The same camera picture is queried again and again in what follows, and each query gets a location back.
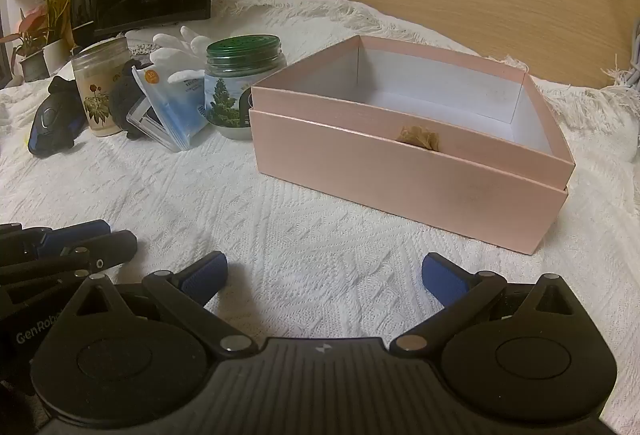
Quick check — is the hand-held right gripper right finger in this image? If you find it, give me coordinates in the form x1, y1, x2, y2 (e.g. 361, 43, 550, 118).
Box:
390, 253, 576, 356

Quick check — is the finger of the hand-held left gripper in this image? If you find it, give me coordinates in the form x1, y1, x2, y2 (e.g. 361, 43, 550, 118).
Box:
0, 219, 112, 260
0, 230, 138, 301

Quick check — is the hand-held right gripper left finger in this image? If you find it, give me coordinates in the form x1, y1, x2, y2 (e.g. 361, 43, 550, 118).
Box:
75, 251, 253, 354

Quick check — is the pink cardboard box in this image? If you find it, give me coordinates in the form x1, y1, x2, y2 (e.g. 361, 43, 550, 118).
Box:
249, 34, 576, 256

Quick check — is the black and blue mouse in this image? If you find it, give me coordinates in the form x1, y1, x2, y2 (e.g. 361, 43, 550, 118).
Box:
27, 76, 83, 158

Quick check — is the blue tissue packet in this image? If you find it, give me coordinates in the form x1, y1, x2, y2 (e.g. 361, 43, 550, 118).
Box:
131, 62, 211, 152

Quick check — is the dark cloth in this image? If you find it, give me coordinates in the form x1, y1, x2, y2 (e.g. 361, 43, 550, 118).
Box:
110, 60, 151, 140

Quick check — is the white glove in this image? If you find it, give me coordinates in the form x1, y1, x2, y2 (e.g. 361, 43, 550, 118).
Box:
125, 26, 213, 86

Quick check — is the white fringed blanket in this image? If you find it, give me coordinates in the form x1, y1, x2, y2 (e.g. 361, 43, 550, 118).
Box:
0, 0, 640, 366

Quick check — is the clear plastic case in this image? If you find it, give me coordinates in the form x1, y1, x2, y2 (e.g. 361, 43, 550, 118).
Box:
125, 95, 187, 152

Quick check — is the tan fluffy tassel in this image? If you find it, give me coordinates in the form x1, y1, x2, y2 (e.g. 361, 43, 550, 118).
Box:
397, 125, 441, 150

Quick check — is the cream floral jar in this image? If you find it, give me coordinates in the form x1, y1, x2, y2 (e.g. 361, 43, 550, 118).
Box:
70, 37, 132, 137

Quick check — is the grey plant pot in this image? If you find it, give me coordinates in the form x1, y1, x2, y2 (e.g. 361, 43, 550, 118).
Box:
17, 52, 51, 83

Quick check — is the white plant pot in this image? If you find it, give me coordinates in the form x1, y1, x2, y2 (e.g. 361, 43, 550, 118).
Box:
42, 39, 71, 76

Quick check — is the green lid glass jar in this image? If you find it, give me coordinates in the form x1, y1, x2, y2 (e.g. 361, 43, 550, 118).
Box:
204, 36, 287, 140

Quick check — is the pink leaf plant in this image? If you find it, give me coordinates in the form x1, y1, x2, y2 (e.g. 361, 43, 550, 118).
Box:
0, 7, 51, 60

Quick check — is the green leaf plant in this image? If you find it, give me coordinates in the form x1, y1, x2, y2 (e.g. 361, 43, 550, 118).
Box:
42, 0, 71, 46

